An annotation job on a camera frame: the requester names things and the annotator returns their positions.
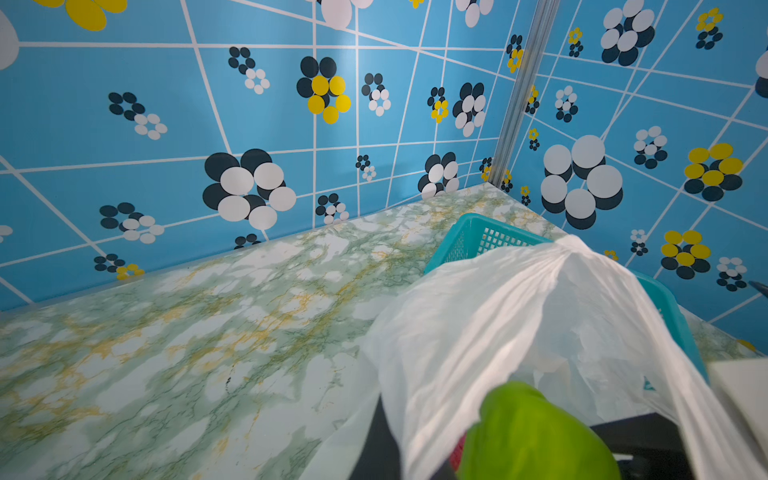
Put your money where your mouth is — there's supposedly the pink fruit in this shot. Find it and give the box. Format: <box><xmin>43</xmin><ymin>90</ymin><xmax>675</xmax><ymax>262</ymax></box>
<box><xmin>448</xmin><ymin>435</ymin><xmax>466</xmax><ymax>472</ymax></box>

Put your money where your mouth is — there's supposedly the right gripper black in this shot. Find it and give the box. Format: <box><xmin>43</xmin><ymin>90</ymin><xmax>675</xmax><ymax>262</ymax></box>
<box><xmin>591</xmin><ymin>413</ymin><xmax>694</xmax><ymax>480</ymax></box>

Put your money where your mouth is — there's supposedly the teal plastic basket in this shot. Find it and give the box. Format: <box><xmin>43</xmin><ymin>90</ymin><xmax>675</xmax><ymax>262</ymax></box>
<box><xmin>424</xmin><ymin>213</ymin><xmax>709</xmax><ymax>381</ymax></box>

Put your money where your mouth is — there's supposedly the white plastic bag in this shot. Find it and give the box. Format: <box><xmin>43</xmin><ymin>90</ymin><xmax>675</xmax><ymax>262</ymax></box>
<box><xmin>304</xmin><ymin>236</ymin><xmax>767</xmax><ymax>479</ymax></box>

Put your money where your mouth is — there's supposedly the right aluminium corner post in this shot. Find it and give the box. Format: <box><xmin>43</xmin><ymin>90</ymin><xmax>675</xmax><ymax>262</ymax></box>
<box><xmin>490</xmin><ymin>0</ymin><xmax>561</xmax><ymax>189</ymax></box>

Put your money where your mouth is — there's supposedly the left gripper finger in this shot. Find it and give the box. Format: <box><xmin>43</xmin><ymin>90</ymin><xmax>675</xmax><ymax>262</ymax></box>
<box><xmin>348</xmin><ymin>399</ymin><xmax>401</xmax><ymax>480</ymax></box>

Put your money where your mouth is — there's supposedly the green fruit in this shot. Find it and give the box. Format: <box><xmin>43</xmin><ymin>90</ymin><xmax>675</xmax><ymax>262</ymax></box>
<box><xmin>457</xmin><ymin>381</ymin><xmax>621</xmax><ymax>479</ymax></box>

